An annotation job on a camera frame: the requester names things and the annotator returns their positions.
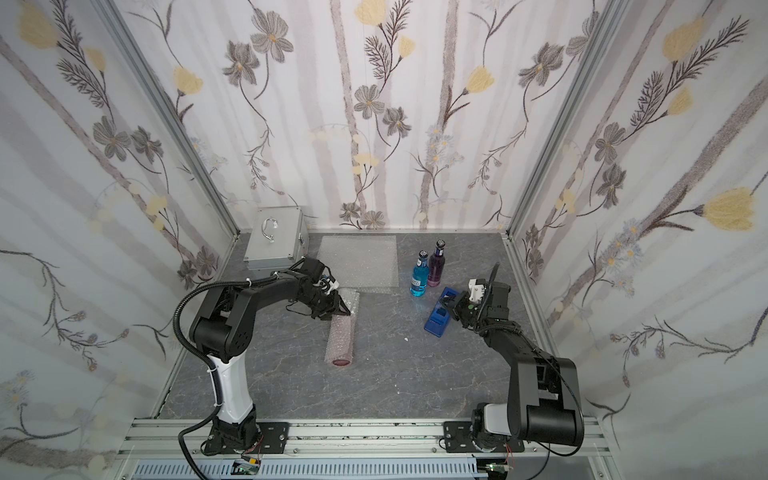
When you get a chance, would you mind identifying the blue tape dispenser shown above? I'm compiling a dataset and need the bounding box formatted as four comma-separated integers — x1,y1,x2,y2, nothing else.
424,287,458,338

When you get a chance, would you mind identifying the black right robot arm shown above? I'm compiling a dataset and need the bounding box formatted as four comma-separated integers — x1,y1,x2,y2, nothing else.
440,279,585,450

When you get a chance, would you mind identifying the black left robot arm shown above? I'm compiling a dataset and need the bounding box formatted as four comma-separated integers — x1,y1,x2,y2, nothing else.
171,257,351,425

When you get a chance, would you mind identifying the bubble wrap sheet stack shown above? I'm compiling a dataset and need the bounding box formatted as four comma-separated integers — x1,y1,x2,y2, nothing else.
318,235,399,289

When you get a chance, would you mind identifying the purple glass bottle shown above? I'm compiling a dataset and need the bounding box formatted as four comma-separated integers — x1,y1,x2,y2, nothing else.
427,239,446,287

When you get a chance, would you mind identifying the blue glass bottle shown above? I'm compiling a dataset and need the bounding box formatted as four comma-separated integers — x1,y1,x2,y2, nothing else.
410,250,429,297

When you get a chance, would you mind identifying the silver metal first-aid case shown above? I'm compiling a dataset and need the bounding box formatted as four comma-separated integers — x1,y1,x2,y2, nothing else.
244,206,309,273

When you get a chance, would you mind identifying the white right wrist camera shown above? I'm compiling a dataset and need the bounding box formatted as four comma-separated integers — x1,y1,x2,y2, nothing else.
468,278,487,305

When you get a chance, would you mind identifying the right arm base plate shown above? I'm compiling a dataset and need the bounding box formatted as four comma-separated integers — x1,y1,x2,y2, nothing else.
442,420,525,454

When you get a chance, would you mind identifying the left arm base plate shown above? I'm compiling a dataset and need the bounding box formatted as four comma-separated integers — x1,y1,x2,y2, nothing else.
201,420,290,456

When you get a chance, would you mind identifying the white slotted cable duct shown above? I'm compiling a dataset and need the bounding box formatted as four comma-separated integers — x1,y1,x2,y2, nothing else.
131,458,490,480

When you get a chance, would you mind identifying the aluminium frame rail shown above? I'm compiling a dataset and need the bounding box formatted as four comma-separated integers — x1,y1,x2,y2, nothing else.
117,417,610,460

